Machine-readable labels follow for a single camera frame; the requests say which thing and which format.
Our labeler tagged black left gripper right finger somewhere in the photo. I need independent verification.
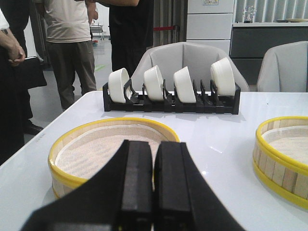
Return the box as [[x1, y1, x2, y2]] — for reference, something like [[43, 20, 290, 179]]
[[154, 141, 243, 231]]

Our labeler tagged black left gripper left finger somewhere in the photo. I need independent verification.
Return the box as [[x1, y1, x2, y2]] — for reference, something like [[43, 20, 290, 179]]
[[21, 140, 152, 231]]

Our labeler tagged bamboo steamer tray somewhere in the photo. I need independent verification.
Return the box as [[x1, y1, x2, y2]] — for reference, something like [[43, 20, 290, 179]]
[[253, 116, 308, 208], [48, 117, 180, 198]]

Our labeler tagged black bowl rack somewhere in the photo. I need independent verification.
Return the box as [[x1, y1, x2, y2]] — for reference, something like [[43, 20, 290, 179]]
[[103, 80, 241, 115]]

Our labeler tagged white bowl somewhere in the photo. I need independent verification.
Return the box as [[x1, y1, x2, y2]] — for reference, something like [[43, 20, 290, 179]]
[[210, 57, 236, 96], [143, 65, 163, 101], [108, 68, 129, 103], [173, 66, 196, 103]]

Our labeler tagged left grey chair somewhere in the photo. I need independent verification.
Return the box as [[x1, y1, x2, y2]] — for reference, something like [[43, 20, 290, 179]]
[[131, 41, 250, 92]]

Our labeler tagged grey chair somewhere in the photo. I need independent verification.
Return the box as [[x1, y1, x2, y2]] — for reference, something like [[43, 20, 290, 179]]
[[257, 41, 308, 92], [131, 41, 250, 92]]

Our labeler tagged person at left edge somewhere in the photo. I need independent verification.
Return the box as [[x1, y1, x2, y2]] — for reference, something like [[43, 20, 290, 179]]
[[0, 0, 43, 163]]

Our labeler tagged right grey chair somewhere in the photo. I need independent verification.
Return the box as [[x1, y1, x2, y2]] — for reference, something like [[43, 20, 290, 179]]
[[257, 41, 308, 92]]

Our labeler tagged dark grey sideboard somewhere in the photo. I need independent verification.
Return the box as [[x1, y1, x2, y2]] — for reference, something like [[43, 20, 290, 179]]
[[229, 22, 308, 85]]

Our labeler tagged red barrier belt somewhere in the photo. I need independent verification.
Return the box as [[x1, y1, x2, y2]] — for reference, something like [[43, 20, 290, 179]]
[[153, 25, 179, 31]]

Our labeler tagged person in black clothes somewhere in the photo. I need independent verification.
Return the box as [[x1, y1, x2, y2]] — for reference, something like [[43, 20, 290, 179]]
[[109, 0, 154, 76]]

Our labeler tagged person in beige shirt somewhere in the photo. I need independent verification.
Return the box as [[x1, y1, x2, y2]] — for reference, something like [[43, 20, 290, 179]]
[[36, 0, 96, 110]]

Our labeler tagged white drawer cabinet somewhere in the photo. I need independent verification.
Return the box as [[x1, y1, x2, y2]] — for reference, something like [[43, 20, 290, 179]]
[[186, 0, 235, 54]]

